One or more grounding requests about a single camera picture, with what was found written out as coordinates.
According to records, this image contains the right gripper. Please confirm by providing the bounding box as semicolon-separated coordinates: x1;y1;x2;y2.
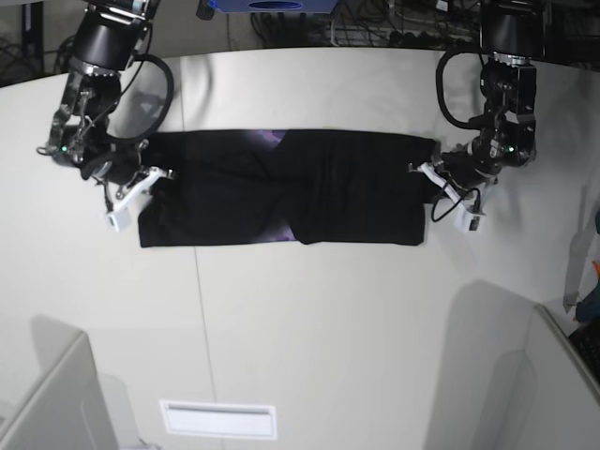
82;140;175;211

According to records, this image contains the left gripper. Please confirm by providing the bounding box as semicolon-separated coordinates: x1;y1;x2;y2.
407;144;497;206

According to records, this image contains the grey partition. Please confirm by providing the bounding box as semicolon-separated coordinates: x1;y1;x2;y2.
487;304;600;450
1;331;119;449

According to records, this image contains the black keyboard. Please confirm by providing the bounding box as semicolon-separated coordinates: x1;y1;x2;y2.
568;321;599;397

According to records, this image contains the white table slot plate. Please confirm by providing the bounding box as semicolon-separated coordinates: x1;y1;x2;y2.
159;400;278;441

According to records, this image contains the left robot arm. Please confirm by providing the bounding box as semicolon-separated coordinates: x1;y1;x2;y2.
424;1;545;204

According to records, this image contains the grey right partition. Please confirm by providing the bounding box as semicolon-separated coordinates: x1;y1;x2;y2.
487;304;600;450

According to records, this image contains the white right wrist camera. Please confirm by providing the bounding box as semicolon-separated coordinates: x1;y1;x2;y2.
105;208;132;233

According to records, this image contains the blue box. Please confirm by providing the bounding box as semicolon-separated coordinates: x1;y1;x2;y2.
208;0;338;14

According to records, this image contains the black T-shirt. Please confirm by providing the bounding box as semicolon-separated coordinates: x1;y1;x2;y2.
138;129;438;248

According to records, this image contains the grey left partition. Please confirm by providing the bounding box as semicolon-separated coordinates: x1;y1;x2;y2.
1;331;119;449

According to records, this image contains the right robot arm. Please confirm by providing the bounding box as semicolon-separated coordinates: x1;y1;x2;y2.
37;1;174;215

